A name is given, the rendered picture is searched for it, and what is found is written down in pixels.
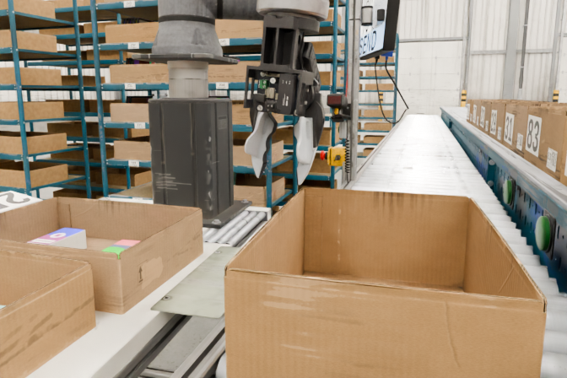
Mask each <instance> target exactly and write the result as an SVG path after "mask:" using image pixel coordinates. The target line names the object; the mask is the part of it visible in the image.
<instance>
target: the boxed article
mask: <svg viewBox="0 0 567 378"><path fill-rule="evenodd" d="M28 243H35V244H42V245H49V246H64V247H71V248H78V249H85V248H87V245H86V234H85V229H71V228H63V229H60V230H57V231H54V232H52V233H50V234H48V235H43V236H42V237H39V238H37V239H34V240H31V241H28Z"/></svg>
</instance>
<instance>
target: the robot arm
mask: <svg viewBox="0 0 567 378"><path fill-rule="evenodd" d="M328 9H329V0H158V13H159V28H158V31H157V34H156V36H155V39H154V43H153V46H152V54H174V53H210V54H214V55H217V56H223V49H222V47H221V45H220V42H219V38H218V36H217V33H216V30H215V19H235V20H257V21H263V34H262V53H261V62H260V66H249V65H246V86H245V96H244V106H243V108H250V118H251V126H252V133H251V136H250V137H249V138H248V139H247V140H246V144H245V152H246V153H247V154H250V155H251V160H252V165H253V168H254V171H255V173H256V177H257V178H261V177H262V173H263V171H264V170H265V168H266V165H267V153H268V151H269V149H270V138H271V136H272V135H273V134H274V133H275V132H276V129H277V125H278V123H277V121H276V120H275V118H274V117H273V115H272V114H271V113H270V112H273V113H275V114H283V115H293V116H299V117H300V119H299V122H297V123H296V124H295V125H294V136H295V138H296V139H297V141H298V143H297V146H296V156H297V160H298V166H297V170H296V176H297V185H301V184H302V182H303V181H304V179H305V178H306V177H307V175H308V173H309V171H310V169H311V165H312V162H313V160H314V157H315V154H316V150H317V147H318V144H319V142H320V139H321V134H322V130H323V127H324V124H325V110H324V106H323V104H322V99H321V98H322V93H319V92H320V88H321V78H320V74H319V70H318V66H317V62H316V55H315V51H314V47H313V44H312V43H311V42H307V41H304V37H305V35H315V34H319V28H320V22H321V21H325V20H326V19H327V16H328ZM249 78H251V98H250V99H247V96H248V86H249ZM255 79H256V80H258V83H257V93H256V94H254V85H255Z"/></svg>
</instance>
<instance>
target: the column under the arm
mask: <svg viewBox="0 0 567 378"><path fill-rule="evenodd" d="M230 101H232V99H217V98H216V97H208V98H170V97H167V98H162V99H150V100H148V102H150V103H148V122H149V139H150V147H151V151H150V156H151V173H152V190H153V204H163V205H173V206H183V207H193V208H200V209H201V210H202V227H203V228H214V229H221V228H222V227H223V226H225V225H226V224H227V223H228V222H229V221H230V220H232V219H233V218H235V217H236V216H237V215H238V214H240V213H241V212H243V211H244V210H245V209H246V208H248V207H249V206H251V205H252V201H247V199H243V200H242V201H241V200H234V170H233V126H232V102H230Z"/></svg>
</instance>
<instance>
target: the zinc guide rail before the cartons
mask: <svg viewBox="0 0 567 378"><path fill-rule="evenodd" d="M440 108H442V109H443V110H444V111H445V112H447V113H448V114H449V115H450V116H452V117H453V118H454V119H455V120H457V121H458V122H459V123H460V124H462V125H463V126H464V127H465V128H466V129H467V130H468V131H469V132H471V133H472V134H473V135H475V136H476V137H477V138H478V139H480V140H481V141H482V142H483V143H485V144H486V145H487V146H488V147H490V148H491V149H492V150H493V151H494V152H495V153H496V154H498V155H499V156H500V157H501V158H502V159H504V160H505V161H506V162H508V163H509V164H510V165H511V166H513V167H514V168H515V169H516V170H518V171H519V172H520V173H521V174H523V175H524V176H525V177H526V178H527V179H528V180H529V181H531V182H532V183H533V184H534V185H535V186H537V187H538V188H539V189H540V190H542V191H543V192H544V193H546V194H547V195H548V196H549V197H551V198H552V199H553V200H554V201H555V202H556V203H557V204H558V205H560V206H561V207H562V208H564V209H565V210H566V211H567V186H565V185H563V184H562V183H560V182H559V181H557V180H555V179H554V178H553V177H551V176H550V175H548V174H546V173H545V172H543V171H542V170H540V169H538V168H537V167H536V166H534V165H532V164H531V163H529V162H528V161H526V160H525V159H523V158H522V157H521V156H519V155H518V154H515V153H514V152H512V151H511V150H509V149H508V148H507V147H505V146H504V145H502V144H501V143H498V142H497V141H495V140H494V139H492V138H491V137H490V136H488V135H487V134H485V133H484V132H482V131H480V130H478V129H477V128H476V127H474V126H473V125H471V124H470V123H468V122H467V121H465V120H463V119H461V118H460V117H459V116H457V115H456V114H454V113H453V112H451V111H449V110H448V109H446V108H445V107H444V106H440Z"/></svg>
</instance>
